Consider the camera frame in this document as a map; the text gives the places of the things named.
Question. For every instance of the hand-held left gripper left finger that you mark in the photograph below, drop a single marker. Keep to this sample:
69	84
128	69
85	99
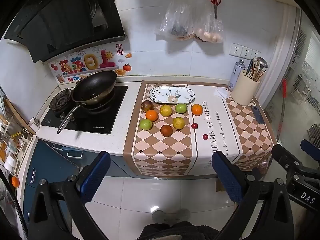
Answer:
96	176

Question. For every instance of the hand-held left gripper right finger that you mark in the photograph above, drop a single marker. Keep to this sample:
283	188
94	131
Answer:
226	177

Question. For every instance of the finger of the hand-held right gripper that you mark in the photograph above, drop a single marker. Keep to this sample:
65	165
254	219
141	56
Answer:
285	156
311	147

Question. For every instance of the small red fruit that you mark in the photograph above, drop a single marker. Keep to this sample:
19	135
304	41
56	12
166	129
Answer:
205	136
194	125

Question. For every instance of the green apple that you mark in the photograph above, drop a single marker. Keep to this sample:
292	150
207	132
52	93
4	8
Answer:
181	108
146	124

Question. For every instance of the yellow citrus fruit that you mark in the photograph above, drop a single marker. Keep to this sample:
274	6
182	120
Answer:
178	123
165	110

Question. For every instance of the orange tangerine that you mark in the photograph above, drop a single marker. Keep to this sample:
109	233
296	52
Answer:
197	109
151	115

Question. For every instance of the dark orange fruit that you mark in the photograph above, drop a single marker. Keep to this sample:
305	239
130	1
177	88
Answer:
166	130

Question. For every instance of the dark brown fruit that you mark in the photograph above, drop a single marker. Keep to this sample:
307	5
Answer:
146	105

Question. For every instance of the floral oval plate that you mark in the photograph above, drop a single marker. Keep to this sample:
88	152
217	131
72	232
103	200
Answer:
172	95

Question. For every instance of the metal rack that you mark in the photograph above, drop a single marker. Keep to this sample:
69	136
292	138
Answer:
315	133

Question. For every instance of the checkered table cloth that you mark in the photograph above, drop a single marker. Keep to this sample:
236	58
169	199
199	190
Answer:
217	155

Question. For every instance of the dark smartphone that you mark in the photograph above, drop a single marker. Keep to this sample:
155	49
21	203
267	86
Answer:
258	115

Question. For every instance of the black gas stove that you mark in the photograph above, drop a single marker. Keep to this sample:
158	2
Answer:
110	120

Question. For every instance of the grey slipper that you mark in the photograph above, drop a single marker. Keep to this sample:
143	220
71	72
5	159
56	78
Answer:
182	215
161	217

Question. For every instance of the person's dark clothing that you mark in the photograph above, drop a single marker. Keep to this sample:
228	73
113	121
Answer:
175	231

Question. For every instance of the beige utensil holder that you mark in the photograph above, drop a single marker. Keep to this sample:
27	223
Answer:
243	92

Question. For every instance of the white cup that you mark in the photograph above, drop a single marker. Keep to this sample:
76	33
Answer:
34	125

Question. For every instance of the small orange fruit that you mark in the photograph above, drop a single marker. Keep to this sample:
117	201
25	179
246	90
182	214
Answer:
15	181

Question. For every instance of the white paper sheet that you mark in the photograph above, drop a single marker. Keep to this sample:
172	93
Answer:
221	92

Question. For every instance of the rack of kitchen items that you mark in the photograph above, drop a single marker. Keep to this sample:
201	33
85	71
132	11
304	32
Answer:
10	150

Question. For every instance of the black wok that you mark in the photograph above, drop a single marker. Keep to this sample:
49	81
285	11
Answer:
95	85

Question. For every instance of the white spray can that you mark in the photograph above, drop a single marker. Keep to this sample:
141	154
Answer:
235	75

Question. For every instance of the wooden cutting board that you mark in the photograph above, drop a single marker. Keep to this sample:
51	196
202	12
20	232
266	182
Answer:
20	118

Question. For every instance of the metal ladle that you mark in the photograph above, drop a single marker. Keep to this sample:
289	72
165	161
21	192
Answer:
262	62

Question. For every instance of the clear plastic bag pale contents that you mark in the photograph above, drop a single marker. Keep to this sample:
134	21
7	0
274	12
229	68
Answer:
208	30

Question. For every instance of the black range hood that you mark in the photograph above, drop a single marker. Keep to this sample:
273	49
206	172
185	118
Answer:
62	17

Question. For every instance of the clear plastic bag dark contents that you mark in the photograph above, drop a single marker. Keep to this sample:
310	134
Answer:
175	22

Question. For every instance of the white wall socket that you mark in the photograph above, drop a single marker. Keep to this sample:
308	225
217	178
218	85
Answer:
235	50
247	52
256	54

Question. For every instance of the colourful wall sticker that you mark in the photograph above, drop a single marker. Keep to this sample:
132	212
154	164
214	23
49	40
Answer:
75	63

